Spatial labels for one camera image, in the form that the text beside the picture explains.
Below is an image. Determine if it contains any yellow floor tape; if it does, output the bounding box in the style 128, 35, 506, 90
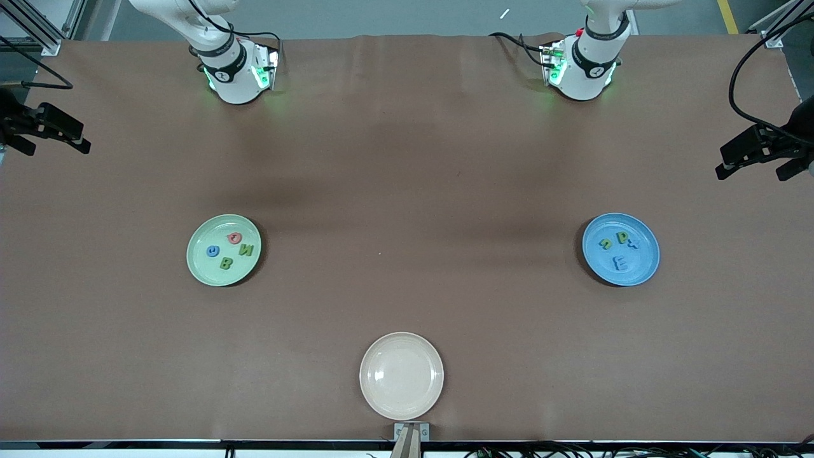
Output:
717, 0, 740, 34

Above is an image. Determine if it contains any blue round plate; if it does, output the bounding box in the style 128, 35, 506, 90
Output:
582, 212, 660, 287

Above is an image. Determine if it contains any green round plate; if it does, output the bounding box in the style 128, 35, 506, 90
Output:
186, 214, 262, 287

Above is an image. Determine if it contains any brown table mat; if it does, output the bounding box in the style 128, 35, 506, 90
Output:
0, 32, 814, 443

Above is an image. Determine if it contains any beige round plate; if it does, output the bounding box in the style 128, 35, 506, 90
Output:
359, 332, 445, 420

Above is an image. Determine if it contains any tan support pole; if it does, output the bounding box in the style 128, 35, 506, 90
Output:
389, 425, 422, 458

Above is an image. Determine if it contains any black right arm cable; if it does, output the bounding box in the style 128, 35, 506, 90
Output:
0, 35, 74, 90

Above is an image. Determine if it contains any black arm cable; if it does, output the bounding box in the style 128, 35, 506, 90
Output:
0, 35, 74, 90
728, 13, 814, 128

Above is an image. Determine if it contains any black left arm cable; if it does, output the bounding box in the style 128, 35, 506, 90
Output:
728, 13, 814, 128

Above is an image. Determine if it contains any aluminium frame profile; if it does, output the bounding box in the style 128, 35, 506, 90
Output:
750, 0, 814, 49
0, 0, 86, 57

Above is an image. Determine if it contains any black base cable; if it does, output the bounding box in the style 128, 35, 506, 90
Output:
488, 31, 551, 67
229, 32, 282, 61

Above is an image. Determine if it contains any grey metal mount bracket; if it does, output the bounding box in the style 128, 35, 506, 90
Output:
393, 422, 431, 458

